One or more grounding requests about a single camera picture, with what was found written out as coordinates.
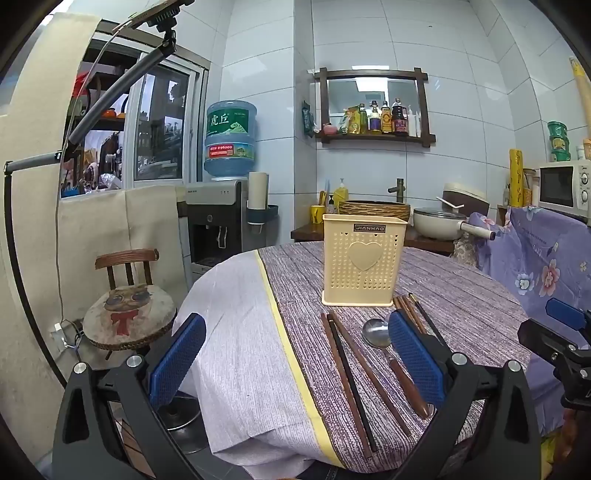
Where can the grey water dispenser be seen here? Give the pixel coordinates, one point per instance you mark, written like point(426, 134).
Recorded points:
point(214, 221)

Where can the wooden chair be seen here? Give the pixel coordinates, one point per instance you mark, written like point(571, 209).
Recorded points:
point(127, 258)

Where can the yellow seasoning packet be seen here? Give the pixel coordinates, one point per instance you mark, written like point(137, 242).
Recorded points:
point(353, 122)

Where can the white microwave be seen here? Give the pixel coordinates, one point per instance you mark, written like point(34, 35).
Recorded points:
point(561, 187)

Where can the white pan with lid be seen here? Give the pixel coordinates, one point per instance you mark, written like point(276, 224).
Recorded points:
point(434, 224)

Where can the bronze faucet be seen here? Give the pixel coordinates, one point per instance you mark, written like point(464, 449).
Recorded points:
point(398, 189)

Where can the yellow printed roll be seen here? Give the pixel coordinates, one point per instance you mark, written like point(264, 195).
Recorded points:
point(515, 177)

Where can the long yellow roll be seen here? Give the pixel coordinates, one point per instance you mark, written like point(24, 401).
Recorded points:
point(581, 87)

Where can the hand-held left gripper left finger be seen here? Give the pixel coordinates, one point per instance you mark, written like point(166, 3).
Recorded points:
point(178, 360)

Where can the purple floral cloth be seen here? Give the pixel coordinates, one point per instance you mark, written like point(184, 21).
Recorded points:
point(535, 263)

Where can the mounted phone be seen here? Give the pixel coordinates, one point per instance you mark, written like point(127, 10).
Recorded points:
point(152, 14)

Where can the yellow mug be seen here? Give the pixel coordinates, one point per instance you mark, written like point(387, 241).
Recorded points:
point(317, 215)

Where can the wooden framed mirror shelf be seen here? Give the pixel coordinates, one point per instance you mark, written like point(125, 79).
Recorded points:
point(341, 94)

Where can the black chopstick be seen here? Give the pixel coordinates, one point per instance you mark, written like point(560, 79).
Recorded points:
point(431, 325)
point(353, 383)

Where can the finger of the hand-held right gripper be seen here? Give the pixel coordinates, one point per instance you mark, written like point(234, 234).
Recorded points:
point(540, 337)
point(565, 314)

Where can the white power strip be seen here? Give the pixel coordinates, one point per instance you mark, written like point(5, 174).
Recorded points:
point(57, 330)

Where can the yellow detergent bottle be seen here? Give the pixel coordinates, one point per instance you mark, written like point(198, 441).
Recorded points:
point(341, 193)

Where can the cream plastic utensil basket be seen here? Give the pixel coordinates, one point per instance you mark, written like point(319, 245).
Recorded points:
point(364, 277)

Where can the white plastic bottle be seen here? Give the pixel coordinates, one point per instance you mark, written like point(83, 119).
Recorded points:
point(412, 123)

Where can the stack of paper cups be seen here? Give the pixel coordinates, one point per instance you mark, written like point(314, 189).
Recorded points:
point(258, 189)

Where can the large dark sauce bottle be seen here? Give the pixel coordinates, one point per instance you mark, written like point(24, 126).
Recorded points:
point(399, 120)

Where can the metal pedestal base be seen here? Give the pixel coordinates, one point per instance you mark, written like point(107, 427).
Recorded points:
point(182, 415)

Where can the brown and white cooker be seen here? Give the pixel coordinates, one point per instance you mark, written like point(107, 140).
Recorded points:
point(464, 194)

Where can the blue cup holder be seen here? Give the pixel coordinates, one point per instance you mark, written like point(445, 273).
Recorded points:
point(263, 214)

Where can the green canisters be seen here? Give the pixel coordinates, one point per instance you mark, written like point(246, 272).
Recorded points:
point(558, 141)

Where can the purple and white tablecloth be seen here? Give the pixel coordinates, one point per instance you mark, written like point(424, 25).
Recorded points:
point(461, 295)

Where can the cat print seat cushion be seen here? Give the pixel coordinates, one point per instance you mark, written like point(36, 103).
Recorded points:
point(129, 309)

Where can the paisley cloth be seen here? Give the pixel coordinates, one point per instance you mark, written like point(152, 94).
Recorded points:
point(465, 251)

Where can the white sliding window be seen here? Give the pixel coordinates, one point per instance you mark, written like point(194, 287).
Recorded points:
point(159, 124)

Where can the wooden counter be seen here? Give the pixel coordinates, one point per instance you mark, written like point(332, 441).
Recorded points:
point(304, 233)

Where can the beige fabric backdrop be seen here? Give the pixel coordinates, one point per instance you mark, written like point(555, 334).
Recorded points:
point(32, 230)

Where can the green hanging packet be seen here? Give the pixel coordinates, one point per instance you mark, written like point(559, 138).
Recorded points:
point(307, 119)

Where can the green glass bottle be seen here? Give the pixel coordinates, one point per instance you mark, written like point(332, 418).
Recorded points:
point(363, 121)

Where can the blue water jug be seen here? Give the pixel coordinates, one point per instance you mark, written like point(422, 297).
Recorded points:
point(231, 138)

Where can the black gooseneck phone mount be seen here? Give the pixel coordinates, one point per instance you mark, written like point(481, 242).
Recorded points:
point(115, 87)

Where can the pink small container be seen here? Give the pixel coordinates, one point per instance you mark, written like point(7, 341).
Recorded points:
point(329, 129)

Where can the cluttered storage shelf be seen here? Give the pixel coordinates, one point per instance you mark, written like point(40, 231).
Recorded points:
point(99, 152)

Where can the wicker pattern wash basin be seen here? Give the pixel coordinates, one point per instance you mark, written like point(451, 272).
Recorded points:
point(374, 207)

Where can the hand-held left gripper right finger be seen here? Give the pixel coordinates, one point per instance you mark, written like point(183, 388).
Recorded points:
point(415, 360)

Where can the small pump soap bottle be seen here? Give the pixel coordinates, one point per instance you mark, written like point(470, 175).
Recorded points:
point(331, 206)

